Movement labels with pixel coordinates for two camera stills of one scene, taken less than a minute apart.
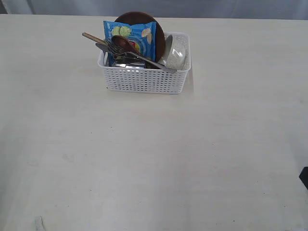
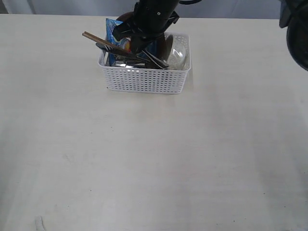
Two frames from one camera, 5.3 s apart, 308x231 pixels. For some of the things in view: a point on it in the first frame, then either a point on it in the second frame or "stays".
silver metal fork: x=114 y=48 -> x=143 y=59
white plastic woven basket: x=143 y=80 stays
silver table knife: x=106 y=49 stays
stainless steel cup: x=140 y=64 stays
